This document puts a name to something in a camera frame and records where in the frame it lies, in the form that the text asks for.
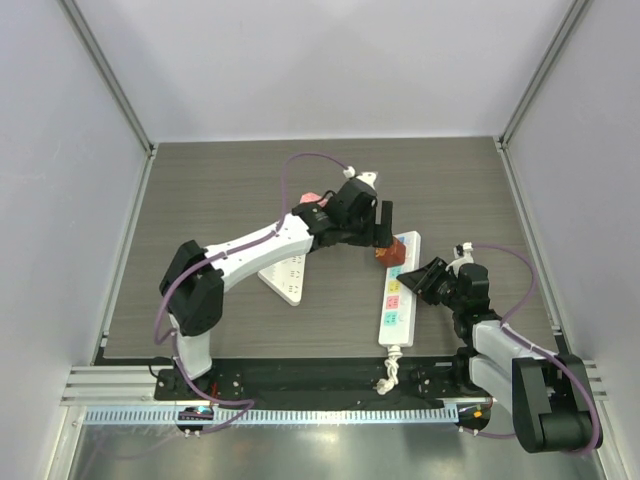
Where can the aluminium frame post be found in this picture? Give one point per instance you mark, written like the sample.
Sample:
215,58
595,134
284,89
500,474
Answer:
576,11
103,67

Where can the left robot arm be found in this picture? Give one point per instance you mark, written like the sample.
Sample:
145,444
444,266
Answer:
197,279

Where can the red-brown plug adapter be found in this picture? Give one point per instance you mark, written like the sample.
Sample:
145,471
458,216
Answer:
391,256

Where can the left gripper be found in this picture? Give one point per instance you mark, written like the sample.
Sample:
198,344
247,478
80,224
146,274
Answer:
369,236

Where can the white triangular socket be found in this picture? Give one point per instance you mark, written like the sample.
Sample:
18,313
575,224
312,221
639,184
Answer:
286,278

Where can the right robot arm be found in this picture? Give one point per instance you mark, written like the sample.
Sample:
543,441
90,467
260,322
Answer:
547,394

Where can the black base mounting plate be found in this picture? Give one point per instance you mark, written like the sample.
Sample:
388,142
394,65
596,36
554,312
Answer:
339,384

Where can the pink cube plug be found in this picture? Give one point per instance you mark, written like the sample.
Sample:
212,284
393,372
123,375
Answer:
313,198

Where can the left aluminium frame post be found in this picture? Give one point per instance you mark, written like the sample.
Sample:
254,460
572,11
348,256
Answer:
103,67

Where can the white slotted cable duct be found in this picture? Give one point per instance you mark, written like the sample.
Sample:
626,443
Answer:
200,415

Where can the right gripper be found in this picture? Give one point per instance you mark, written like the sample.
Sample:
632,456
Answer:
433,279

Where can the white power strip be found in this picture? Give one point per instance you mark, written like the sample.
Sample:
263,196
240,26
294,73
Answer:
397,321

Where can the right aluminium frame post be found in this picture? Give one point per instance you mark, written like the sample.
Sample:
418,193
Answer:
576,11

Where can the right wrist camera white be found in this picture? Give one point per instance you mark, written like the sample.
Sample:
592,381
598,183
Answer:
463,254

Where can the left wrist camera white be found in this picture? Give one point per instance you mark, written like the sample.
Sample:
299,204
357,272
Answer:
368,177

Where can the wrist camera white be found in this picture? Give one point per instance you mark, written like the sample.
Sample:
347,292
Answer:
368,177
463,254

